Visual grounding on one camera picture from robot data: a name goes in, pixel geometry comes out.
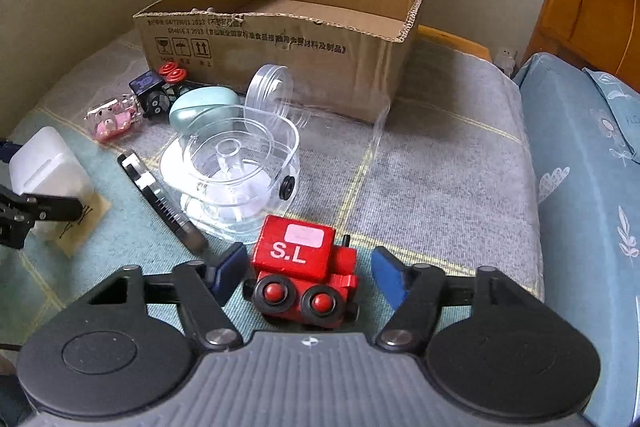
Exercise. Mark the black toy car red wheels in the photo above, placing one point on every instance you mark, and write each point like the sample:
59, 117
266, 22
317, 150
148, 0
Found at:
162, 99

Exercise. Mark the cardboard box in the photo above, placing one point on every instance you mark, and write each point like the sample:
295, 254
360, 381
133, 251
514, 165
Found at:
300, 57

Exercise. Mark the white translucent plastic box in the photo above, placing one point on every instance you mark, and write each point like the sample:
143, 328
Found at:
45, 162

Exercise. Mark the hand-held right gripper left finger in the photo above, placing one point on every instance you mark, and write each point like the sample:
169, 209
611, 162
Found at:
227, 272

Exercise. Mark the mint green oval case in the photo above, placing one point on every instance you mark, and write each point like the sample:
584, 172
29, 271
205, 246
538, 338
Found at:
200, 107

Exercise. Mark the black striped flat tool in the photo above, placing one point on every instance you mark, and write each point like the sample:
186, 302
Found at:
160, 202

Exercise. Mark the grey green checked blanket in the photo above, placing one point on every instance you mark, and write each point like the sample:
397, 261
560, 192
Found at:
425, 187

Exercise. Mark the red wooden toy train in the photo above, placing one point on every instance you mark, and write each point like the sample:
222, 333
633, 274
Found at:
290, 252

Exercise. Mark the clear plastic bowl container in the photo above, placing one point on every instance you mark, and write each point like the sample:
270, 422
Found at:
235, 187

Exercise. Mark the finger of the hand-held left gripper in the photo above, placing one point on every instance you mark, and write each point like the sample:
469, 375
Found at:
47, 208
4, 152

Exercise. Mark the blue floral pillow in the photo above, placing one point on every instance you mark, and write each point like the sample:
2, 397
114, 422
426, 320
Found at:
617, 107

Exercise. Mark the yellow wooden side table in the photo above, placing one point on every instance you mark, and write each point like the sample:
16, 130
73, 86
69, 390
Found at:
450, 39

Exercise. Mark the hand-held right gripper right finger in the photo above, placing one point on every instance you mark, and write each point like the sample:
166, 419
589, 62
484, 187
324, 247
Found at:
390, 277

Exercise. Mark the blue floral bedsheet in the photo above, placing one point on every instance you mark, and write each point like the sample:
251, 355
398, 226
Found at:
575, 232

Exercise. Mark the pink clear toy car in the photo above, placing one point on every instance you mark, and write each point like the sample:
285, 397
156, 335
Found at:
112, 119

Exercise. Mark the clear plastic jar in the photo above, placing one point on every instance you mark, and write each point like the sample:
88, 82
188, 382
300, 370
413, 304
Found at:
267, 87

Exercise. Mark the dark blue toy cube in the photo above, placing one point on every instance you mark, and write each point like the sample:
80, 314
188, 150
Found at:
145, 84

